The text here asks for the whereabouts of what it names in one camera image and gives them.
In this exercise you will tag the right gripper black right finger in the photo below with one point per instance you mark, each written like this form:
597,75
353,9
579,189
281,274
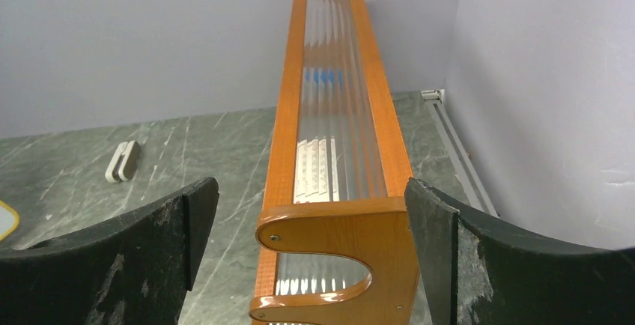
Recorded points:
478,269

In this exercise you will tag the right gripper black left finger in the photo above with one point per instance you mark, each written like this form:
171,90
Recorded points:
135,268

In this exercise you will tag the yellow-framed whiteboard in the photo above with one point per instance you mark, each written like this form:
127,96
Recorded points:
9,220

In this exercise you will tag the white whiteboard eraser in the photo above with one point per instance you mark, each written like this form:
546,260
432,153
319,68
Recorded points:
123,163

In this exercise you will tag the blue-capped item on shelf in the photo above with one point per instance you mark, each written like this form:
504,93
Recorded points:
323,75

